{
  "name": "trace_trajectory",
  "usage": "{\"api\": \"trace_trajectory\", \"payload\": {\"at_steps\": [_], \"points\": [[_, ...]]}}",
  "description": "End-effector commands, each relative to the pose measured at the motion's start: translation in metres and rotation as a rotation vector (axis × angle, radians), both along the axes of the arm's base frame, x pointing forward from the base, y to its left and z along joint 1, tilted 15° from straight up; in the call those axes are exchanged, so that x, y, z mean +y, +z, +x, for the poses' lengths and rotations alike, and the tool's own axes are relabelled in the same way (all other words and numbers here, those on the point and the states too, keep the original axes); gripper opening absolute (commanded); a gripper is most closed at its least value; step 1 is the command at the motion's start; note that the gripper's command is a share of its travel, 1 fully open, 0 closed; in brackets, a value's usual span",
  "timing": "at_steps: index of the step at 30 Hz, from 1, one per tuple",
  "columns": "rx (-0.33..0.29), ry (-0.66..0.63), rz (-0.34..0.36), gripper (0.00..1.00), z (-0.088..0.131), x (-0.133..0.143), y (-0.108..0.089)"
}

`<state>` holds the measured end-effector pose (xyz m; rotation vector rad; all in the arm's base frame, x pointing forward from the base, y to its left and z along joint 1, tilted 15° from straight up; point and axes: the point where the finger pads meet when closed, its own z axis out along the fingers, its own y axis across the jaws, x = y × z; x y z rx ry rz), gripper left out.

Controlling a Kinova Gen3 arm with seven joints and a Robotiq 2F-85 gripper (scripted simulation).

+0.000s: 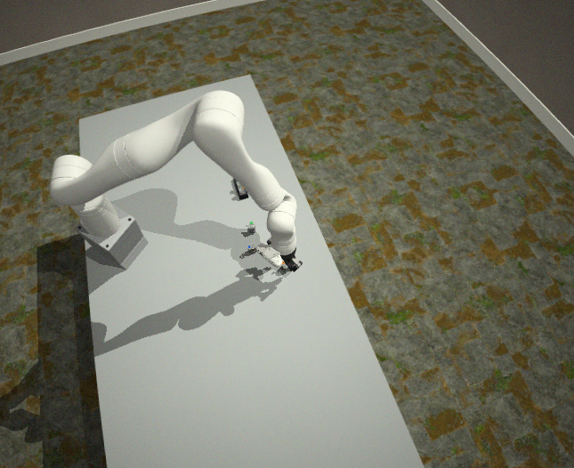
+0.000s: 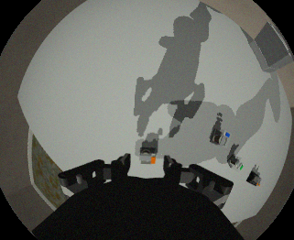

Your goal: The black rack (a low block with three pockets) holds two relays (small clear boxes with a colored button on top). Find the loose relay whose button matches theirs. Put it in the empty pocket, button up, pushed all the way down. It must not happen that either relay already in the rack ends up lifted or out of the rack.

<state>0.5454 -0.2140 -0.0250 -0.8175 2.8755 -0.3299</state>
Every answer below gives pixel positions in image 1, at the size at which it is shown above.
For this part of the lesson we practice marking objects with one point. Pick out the black rack with three pockets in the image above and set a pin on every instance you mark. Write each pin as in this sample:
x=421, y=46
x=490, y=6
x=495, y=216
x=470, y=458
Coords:
x=241, y=196

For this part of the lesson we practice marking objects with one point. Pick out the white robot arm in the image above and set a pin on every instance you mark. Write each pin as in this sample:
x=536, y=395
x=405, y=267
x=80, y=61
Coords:
x=216, y=129

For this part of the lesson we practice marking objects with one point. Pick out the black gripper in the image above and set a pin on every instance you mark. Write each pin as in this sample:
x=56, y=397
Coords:
x=289, y=260

